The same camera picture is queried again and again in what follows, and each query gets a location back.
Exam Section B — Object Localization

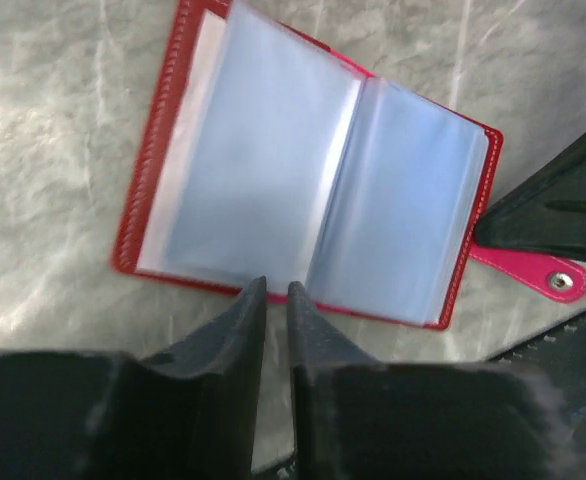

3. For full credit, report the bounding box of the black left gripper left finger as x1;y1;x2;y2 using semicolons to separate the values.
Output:
0;278;267;479

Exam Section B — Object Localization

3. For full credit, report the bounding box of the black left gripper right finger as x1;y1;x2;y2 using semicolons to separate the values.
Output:
287;282;573;479

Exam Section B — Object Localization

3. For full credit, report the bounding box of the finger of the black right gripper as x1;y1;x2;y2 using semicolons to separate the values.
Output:
474;132;586;262

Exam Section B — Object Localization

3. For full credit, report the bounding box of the red leather card holder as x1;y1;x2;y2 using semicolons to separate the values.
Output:
111;1;586;330

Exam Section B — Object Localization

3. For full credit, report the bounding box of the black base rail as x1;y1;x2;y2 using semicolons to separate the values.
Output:
492;311;586;454

